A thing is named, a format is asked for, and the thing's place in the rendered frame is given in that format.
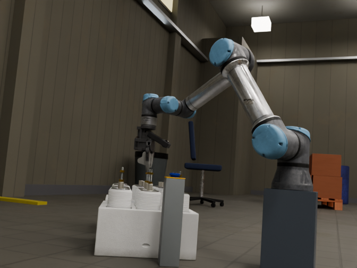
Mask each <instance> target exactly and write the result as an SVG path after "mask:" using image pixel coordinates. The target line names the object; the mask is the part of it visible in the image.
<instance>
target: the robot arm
mask: <svg viewBox="0 0 357 268"><path fill-rule="evenodd" d="M209 60H210V62H211V64H212V65H213V66H217V67H218V68H219V70H220V73H219V74H217V75H216V76H214V77H213V78H212V79H210V80H209V81H208V82H206V83H205V84H204V85H203V86H201V87H200V88H199V89H197V90H196V91H195V92H193V93H192V94H191V95H189V96H188V97H187V98H186V99H184V100H183V101H180V100H177V99H176V98H175V97H173V96H165V97H158V95H156V94H144V96H143V101H142V113H141V126H140V127H137V129H138V136H137V137H136V138H135V139H134V149H135V150H138V151H142V152H143V153H142V157H141V158H139V159H138V163H140V164H143V165H145V166H146V172H148V170H149V169H151V166H152V163H153V160H154V155H155V141H156V142H157V143H159V144H161V145H162V146H163V147H164V148H170V146H171V144H170V143H169V142H168V141H167V140H164V139H163V138H161V137H160V136H158V135H156V134H155V133H153V132H151V131H152V130H156V125H157V114H161V113H165V114H170V115H174V116H179V117H182V118H185V119H186V118H187V119H190V118H192V117H194V115H195V113H196V110H197V109H198V108H200V107H201V106H203V105H204V104H205V103H207V102H208V101H210V100H211V99H213V98H214V97H215V96H217V95H218V94H220V93H221V92H222V91H224V90H225V89H226V88H228V87H229V86H231V85H232V87H233V89H234V91H235V93H236V95H237V96H238V98H239V100H240V102H241V104H242V106H243V108H244V110H245V112H246V114H247V116H248V118H249V120H250V122H251V124H252V126H253V127H252V129H251V133H252V145H253V148H254V150H255V151H256V152H257V153H258V154H259V155H260V156H262V157H265V158H267V159H271V160H277V170H276V173H275V175H274V178H273V180H272V183H271V188H272V189H284V190H297V191H313V184H312V180H311V177H310V173H309V156H310V142H311V139H310V132H309V131H308V130H306V129H304V128H298V127H294V126H285V125H284V123H283V122H282V119H281V118H280V117H279V116H276V115H274V114H273V113H272V111H271V109H270V107H269V105H268V104H267V102H266V100H265V98H264V96H263V95H262V93H261V91H260V89H259V87H258V86H257V84H256V82H255V80H254V78H253V77H252V75H251V73H250V72H251V71H252V69H253V67H254V55H253V53H252V52H251V51H250V50H249V49H248V48H246V47H244V46H242V45H240V44H238V43H236V42H234V41H232V40H231V39H227V38H222V39H219V40H217V41H216V42H215V43H214V44H213V46H212V47H211V49H210V52H209Z"/></svg>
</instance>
